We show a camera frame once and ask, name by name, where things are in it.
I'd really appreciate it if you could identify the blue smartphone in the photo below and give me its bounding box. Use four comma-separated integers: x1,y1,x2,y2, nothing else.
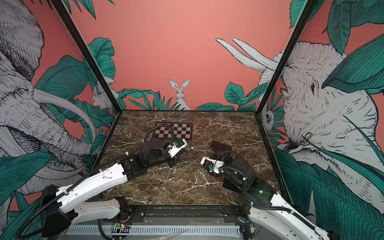
209,141,232,152

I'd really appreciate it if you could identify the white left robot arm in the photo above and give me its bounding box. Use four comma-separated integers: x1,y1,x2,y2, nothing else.
15,133,188,240

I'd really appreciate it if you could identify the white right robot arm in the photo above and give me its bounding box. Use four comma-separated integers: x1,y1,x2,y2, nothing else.
209,151,341,240

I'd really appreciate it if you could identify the dark chessboard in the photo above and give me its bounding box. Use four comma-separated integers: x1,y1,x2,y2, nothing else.
152,123,193,141

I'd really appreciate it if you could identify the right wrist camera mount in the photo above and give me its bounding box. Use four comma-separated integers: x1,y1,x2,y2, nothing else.
200,157,225,174

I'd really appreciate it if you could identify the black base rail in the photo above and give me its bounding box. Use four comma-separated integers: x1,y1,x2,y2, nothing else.
107,204,251,225

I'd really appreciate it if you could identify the white slotted cable duct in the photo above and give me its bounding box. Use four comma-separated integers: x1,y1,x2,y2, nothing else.
65,224,242,237

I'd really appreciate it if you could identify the black corner frame post right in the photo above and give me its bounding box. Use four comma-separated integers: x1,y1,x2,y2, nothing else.
255,0,319,115

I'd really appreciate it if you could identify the black corner frame post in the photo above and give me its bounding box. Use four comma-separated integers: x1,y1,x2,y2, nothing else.
49,0,122,114
255,0,319,115

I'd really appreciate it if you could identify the black corner frame post left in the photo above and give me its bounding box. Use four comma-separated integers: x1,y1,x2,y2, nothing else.
49,0,122,114

